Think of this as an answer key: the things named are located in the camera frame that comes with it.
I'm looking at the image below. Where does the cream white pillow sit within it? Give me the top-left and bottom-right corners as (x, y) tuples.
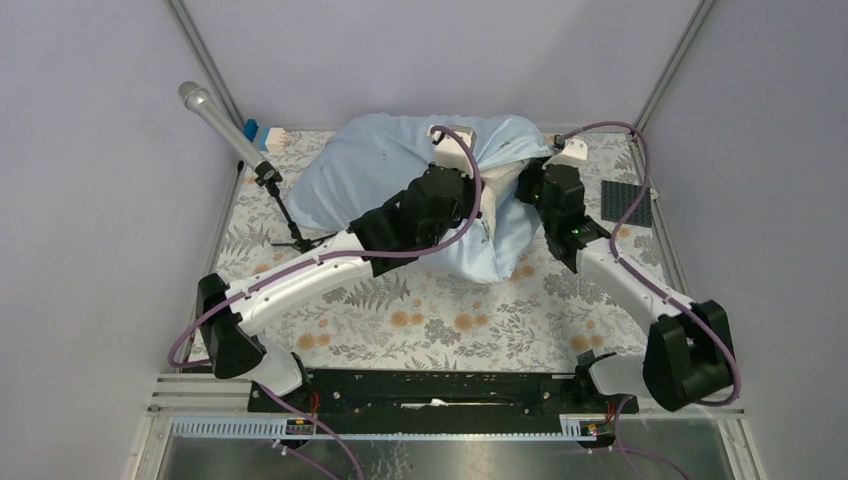
(480, 160), (529, 241)

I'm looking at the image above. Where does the light blue pillowcase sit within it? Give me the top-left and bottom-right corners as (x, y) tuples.
(285, 113), (552, 284)

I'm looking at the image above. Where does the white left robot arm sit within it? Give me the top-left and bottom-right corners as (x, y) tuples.
(197, 165), (483, 411)

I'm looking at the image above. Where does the dark grey studded baseplate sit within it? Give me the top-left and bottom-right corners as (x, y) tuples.
(600, 179), (655, 229)

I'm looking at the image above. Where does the blue and white block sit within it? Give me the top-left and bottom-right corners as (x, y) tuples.
(243, 119), (289, 155)

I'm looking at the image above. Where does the silver microphone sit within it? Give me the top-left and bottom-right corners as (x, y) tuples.
(178, 81), (265, 170)

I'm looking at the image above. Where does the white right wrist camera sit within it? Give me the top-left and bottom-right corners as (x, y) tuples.
(546, 135), (588, 168)

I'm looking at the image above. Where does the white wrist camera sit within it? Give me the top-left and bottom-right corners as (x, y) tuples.
(546, 135), (588, 168)
(428, 125), (476, 177)

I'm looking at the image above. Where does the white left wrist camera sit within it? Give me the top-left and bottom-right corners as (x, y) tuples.
(428, 125), (476, 177)

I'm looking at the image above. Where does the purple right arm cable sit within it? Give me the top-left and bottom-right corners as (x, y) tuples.
(553, 120), (742, 407)

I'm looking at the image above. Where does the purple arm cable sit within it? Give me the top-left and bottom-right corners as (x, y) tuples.
(166, 125), (486, 371)
(553, 120), (742, 407)

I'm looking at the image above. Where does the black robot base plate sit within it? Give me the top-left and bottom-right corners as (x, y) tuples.
(283, 368), (623, 426)

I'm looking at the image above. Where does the white slotted cable duct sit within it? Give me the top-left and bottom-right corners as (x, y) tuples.
(172, 412), (597, 442)

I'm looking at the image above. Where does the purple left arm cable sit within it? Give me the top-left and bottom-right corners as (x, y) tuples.
(166, 125), (486, 371)

